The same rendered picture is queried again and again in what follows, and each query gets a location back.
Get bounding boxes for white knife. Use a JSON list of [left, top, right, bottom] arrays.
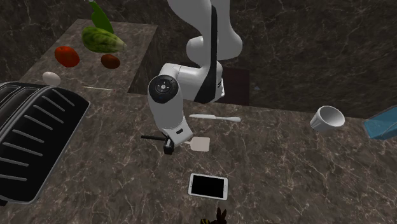
[[188, 113, 242, 123]]

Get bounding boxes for white tablet with black screen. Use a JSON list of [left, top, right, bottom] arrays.
[[188, 172, 229, 201]]

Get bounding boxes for dark brown figure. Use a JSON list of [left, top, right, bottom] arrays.
[[200, 207, 228, 224]]

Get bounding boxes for thin white stick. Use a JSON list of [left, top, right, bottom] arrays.
[[82, 85, 116, 92]]

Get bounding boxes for dark red robot stand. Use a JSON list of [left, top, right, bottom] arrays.
[[216, 67, 251, 106]]

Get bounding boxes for dark red round fruit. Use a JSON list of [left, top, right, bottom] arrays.
[[101, 53, 121, 69]]

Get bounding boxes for green lettuce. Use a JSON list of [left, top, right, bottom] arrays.
[[81, 25, 128, 54]]

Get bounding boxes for black toaster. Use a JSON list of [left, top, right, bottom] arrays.
[[0, 81, 92, 207]]

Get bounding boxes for white egg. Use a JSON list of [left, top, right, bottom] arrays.
[[42, 71, 62, 87]]

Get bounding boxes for red tomato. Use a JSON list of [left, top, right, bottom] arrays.
[[54, 45, 81, 68]]

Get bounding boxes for green bottle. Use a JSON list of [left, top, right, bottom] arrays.
[[88, 0, 115, 34]]

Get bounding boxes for white cup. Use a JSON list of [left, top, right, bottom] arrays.
[[309, 105, 345, 132]]

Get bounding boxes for blue box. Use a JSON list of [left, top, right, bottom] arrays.
[[363, 106, 397, 141]]

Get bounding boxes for spatula with black handle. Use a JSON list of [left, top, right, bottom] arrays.
[[141, 134, 211, 153]]

